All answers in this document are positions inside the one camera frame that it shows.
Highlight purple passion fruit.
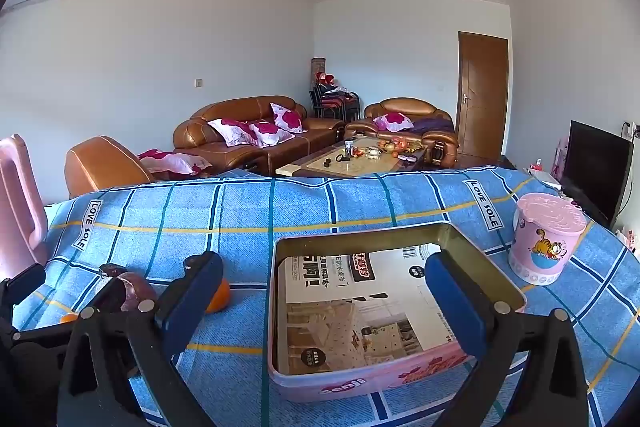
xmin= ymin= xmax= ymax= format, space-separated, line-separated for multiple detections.
xmin=117 ymin=271 xmax=157 ymax=312

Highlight orange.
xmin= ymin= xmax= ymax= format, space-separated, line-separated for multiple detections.
xmin=60 ymin=313 xmax=78 ymax=324
xmin=205 ymin=279 xmax=231 ymax=314

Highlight dark red date left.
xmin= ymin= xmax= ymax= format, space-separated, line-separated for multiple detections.
xmin=99 ymin=263 xmax=127 ymax=277

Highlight pink plastic pitcher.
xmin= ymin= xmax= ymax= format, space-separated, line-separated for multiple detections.
xmin=0 ymin=133 xmax=49 ymax=280

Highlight pink cartoon lidded cup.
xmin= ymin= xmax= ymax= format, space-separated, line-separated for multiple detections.
xmin=508 ymin=193 xmax=587 ymax=286

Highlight blue plaid table cloth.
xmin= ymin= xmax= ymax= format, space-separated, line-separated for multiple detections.
xmin=12 ymin=166 xmax=640 ymax=427

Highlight pink tin box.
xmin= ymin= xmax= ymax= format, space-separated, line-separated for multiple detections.
xmin=267 ymin=222 xmax=526 ymax=402

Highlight white tv stand shelf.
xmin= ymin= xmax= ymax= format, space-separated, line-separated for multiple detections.
xmin=526 ymin=168 xmax=562 ymax=191

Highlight printed paper sheet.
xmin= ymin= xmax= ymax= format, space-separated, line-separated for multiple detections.
xmin=276 ymin=244 xmax=454 ymax=375

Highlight flower cushion near ottoman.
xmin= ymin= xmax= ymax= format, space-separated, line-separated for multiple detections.
xmin=138 ymin=150 xmax=212 ymax=176

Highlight black television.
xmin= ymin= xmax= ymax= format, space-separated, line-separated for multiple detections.
xmin=561 ymin=120 xmax=634 ymax=230

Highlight brown leather three-seat sofa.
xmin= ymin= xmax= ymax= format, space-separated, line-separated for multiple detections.
xmin=172 ymin=95 xmax=345 ymax=176

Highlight fruit pile on coffee table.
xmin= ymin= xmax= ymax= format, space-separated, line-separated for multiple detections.
xmin=378 ymin=136 xmax=421 ymax=157

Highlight wooden coffee table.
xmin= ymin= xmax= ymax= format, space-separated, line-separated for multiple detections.
xmin=276 ymin=136 xmax=428 ymax=179

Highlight brown leather armchair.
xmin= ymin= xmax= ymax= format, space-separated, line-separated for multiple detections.
xmin=344 ymin=98 xmax=458 ymax=168

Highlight armchair flower cushion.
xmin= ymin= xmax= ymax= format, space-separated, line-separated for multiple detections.
xmin=373 ymin=112 xmax=413 ymax=132

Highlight brown wooden door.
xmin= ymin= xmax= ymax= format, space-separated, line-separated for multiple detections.
xmin=456 ymin=31 xmax=509 ymax=160

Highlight white pink flower cushion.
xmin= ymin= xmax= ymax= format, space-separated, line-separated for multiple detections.
xmin=270 ymin=103 xmax=305 ymax=134

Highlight stacked dark chairs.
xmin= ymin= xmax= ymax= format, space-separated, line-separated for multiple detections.
xmin=309 ymin=84 xmax=361 ymax=122

